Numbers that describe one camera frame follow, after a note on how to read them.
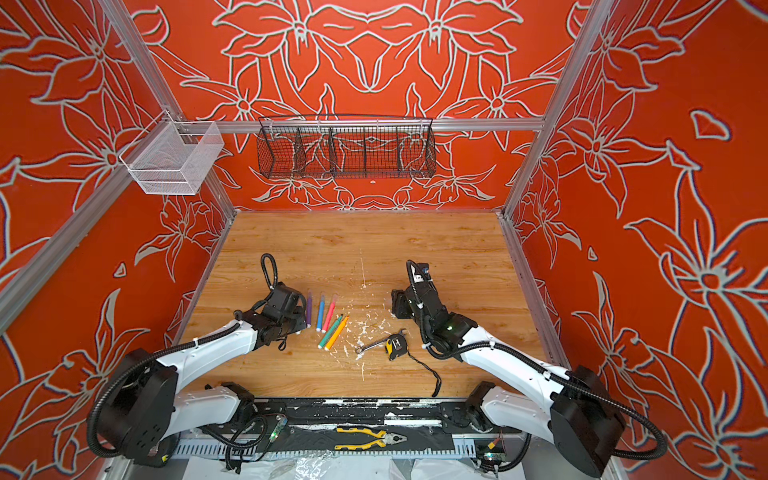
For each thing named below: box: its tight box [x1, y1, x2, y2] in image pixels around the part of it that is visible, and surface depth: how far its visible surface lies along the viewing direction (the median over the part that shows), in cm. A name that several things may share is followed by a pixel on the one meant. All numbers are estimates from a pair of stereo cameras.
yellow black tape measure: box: [385, 333, 409, 361], surface depth 83 cm
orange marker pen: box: [324, 316, 350, 351], surface depth 89 cm
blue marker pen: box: [316, 294, 325, 332], surface depth 92 cm
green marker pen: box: [318, 314, 344, 349], surface depth 89 cm
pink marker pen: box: [321, 294, 337, 334], surface depth 92 cm
